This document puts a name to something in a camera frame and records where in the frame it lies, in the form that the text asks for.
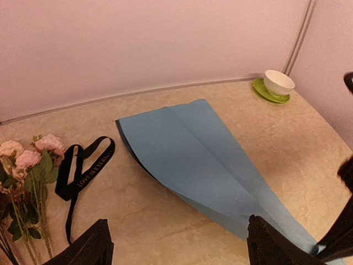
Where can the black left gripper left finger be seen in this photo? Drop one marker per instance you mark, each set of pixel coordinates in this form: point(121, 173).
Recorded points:
point(94, 246)

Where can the blue wrapping paper sheet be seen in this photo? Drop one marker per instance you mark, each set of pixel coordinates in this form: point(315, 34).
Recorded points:
point(188, 149)

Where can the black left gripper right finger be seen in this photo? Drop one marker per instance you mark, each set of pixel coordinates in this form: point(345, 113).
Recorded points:
point(267, 246)

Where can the white ceramic bowl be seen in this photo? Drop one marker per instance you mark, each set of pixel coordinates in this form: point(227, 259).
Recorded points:
point(278, 83)

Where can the black printed ribbon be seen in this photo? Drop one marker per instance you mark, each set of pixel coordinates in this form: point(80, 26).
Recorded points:
point(72, 179)

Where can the green plastic saucer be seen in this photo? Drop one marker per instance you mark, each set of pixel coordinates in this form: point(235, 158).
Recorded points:
point(261, 89)

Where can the right corner metal post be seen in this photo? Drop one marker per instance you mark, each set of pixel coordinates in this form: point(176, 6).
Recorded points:
point(305, 23)

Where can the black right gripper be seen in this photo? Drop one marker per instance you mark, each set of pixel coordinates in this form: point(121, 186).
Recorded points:
point(338, 240)

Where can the fake flower bunch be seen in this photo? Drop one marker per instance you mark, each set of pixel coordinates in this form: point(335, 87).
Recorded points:
point(25, 175)

